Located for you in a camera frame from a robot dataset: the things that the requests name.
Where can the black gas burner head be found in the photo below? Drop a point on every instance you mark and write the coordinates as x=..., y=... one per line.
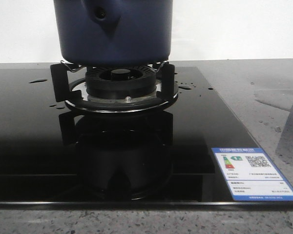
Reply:
x=118, y=83

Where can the dark blue cooking pot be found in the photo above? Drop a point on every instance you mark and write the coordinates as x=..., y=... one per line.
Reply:
x=114, y=32

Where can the blue energy label sticker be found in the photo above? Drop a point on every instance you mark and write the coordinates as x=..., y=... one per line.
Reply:
x=252, y=176

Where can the black metal pot support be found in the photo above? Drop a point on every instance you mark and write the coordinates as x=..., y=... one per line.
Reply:
x=75, y=96

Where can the black glass gas stove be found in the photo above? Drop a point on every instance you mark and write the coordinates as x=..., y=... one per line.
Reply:
x=51, y=157

